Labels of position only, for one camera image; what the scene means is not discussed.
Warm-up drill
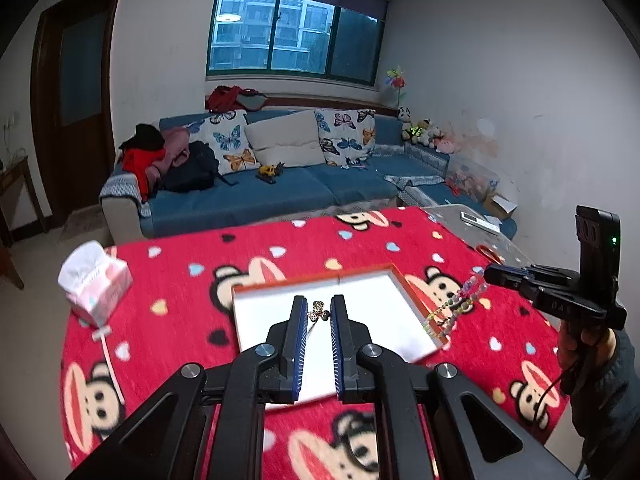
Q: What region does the gold flower charm necklace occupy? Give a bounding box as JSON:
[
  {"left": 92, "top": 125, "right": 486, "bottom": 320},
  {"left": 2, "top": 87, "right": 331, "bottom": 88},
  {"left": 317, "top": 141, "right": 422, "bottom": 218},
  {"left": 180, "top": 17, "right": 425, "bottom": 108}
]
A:
[{"left": 305, "top": 300, "right": 332, "bottom": 340}]

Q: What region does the colourful bead bracelet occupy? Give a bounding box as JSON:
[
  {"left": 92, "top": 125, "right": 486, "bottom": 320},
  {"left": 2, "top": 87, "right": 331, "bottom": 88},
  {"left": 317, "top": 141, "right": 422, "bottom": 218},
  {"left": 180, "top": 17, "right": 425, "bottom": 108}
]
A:
[{"left": 422, "top": 273, "right": 490, "bottom": 338}]

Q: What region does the right dark sleeve forearm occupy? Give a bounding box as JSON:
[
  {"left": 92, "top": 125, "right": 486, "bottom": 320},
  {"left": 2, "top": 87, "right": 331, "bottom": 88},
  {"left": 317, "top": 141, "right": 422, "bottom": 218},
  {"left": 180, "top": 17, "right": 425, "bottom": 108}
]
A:
[{"left": 570, "top": 330, "right": 639, "bottom": 479}]

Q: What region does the right hand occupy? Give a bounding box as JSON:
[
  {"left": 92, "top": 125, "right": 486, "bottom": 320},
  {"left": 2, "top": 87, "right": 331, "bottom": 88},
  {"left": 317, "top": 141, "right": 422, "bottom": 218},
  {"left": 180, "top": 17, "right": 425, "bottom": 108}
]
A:
[{"left": 556, "top": 320, "right": 616, "bottom": 396}]

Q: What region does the orange shallow box tray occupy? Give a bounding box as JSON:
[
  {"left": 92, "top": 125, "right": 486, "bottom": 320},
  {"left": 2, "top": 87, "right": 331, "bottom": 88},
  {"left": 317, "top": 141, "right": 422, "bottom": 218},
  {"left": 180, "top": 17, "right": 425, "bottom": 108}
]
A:
[{"left": 231, "top": 264, "right": 446, "bottom": 406}]

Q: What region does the clear storage box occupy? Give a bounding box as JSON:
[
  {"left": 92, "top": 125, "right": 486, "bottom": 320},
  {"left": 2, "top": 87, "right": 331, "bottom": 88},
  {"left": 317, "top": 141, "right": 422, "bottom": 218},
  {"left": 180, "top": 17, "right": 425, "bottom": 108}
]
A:
[{"left": 445, "top": 154, "right": 500, "bottom": 203}]

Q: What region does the red monkey print blanket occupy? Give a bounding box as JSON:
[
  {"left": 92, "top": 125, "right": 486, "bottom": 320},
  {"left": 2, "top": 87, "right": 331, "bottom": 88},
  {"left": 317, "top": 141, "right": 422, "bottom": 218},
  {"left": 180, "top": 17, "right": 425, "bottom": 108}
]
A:
[{"left": 60, "top": 207, "right": 567, "bottom": 466}]

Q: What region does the blue sofa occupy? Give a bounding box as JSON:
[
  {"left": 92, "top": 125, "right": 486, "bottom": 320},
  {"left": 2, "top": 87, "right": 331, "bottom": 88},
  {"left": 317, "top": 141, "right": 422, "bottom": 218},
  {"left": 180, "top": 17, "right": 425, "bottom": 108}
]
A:
[{"left": 99, "top": 108, "right": 488, "bottom": 244}]

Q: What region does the plush toys group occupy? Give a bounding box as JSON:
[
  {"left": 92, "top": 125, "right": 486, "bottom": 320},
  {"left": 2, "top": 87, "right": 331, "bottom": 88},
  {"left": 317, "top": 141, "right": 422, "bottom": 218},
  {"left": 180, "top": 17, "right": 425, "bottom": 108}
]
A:
[{"left": 398, "top": 106, "right": 457, "bottom": 155}]

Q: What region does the yellow toy truck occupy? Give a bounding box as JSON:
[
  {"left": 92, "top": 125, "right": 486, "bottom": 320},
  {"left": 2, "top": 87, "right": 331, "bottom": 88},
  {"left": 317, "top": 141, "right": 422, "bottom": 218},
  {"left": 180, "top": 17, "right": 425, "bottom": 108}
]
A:
[{"left": 256, "top": 162, "right": 284, "bottom": 185}]

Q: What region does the right butterfly pillow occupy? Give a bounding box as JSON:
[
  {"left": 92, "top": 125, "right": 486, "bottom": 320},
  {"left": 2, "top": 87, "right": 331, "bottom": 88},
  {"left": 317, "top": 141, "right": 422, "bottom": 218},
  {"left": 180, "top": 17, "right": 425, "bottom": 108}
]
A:
[{"left": 314, "top": 108, "right": 376, "bottom": 168}]

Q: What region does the butterfly pillow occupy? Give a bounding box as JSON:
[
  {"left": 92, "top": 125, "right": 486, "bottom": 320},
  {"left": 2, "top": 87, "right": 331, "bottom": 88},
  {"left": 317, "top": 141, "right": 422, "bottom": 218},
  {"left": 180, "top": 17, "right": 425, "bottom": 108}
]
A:
[
  {"left": 314, "top": 108, "right": 376, "bottom": 168},
  {"left": 186, "top": 110, "right": 259, "bottom": 176}
]

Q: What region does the beige cushion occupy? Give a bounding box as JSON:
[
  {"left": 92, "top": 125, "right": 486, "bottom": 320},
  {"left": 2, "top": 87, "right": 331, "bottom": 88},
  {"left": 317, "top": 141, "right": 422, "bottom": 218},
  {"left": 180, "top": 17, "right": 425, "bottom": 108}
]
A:
[{"left": 245, "top": 110, "right": 326, "bottom": 168}]

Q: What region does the pink tissue pack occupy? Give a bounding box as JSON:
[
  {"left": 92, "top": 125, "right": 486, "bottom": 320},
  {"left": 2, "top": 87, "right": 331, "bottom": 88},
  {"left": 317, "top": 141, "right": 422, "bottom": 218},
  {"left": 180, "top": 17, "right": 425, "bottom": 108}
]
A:
[{"left": 58, "top": 240, "right": 132, "bottom": 328}]

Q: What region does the colourful pinwheel flower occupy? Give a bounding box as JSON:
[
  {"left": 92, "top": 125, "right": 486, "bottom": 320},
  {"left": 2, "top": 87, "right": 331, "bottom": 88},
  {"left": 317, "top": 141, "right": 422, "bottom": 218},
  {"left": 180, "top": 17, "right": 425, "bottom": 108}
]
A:
[{"left": 385, "top": 65, "right": 406, "bottom": 108}]

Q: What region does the left butterfly pillow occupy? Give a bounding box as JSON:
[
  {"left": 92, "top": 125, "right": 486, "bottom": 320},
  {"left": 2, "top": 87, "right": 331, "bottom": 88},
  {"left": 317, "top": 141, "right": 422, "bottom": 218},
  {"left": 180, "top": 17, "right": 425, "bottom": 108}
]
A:
[{"left": 186, "top": 110, "right": 259, "bottom": 176}]

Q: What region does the pile of clothes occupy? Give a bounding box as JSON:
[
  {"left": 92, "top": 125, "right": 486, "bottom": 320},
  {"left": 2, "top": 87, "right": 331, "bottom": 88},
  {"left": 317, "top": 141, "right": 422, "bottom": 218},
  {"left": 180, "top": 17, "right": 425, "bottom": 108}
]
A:
[{"left": 119, "top": 122, "right": 224, "bottom": 203}]

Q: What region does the red clothing on sill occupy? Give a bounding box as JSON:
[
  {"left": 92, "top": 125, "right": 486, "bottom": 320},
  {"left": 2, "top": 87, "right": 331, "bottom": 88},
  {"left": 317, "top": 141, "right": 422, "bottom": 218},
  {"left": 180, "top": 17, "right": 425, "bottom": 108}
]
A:
[{"left": 205, "top": 86, "right": 268, "bottom": 114}]

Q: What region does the window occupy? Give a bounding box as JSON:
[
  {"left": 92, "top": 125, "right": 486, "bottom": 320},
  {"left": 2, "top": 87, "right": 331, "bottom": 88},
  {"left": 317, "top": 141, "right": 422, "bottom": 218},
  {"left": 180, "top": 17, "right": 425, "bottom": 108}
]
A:
[{"left": 206, "top": 0, "right": 388, "bottom": 86}]

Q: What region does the dark wooden door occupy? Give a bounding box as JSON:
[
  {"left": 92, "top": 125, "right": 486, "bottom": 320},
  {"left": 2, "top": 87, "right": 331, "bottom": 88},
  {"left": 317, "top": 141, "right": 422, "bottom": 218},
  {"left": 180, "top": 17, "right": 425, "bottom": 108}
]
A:
[{"left": 30, "top": 0, "right": 118, "bottom": 221}]

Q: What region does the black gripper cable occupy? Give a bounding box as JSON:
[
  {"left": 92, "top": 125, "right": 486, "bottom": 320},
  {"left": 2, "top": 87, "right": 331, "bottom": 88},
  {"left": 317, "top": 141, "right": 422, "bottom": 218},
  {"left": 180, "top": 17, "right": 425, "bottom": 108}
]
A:
[{"left": 531, "top": 364, "right": 591, "bottom": 478}]

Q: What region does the white cord stick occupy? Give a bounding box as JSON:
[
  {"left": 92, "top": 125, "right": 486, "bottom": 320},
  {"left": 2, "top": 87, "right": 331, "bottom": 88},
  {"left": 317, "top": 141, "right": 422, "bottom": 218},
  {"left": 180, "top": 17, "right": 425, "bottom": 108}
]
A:
[{"left": 92, "top": 325, "right": 125, "bottom": 405}]

